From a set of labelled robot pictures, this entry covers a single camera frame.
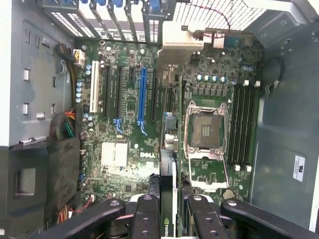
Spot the white sticker label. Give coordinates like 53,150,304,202
293,154,311,182

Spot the green Dell motherboard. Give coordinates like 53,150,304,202
74,41,262,207

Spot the coloured wire bundle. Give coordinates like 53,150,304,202
51,111,77,140

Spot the CPU socket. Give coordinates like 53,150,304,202
184,99,231,160

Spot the dark grey PC case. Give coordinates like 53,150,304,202
0,0,319,239

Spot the white PCI expansion slot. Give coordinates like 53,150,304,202
89,60,100,113

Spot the silver chipset heatsink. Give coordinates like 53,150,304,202
101,141,128,167

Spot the white power connector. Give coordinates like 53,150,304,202
73,48,86,68

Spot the black RAM slot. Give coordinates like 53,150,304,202
245,84,257,167
240,84,252,167
234,84,246,167
228,84,241,167

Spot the red black twisted wire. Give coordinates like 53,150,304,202
198,2,233,39

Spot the blue expansion slot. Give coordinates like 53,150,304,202
139,66,149,125

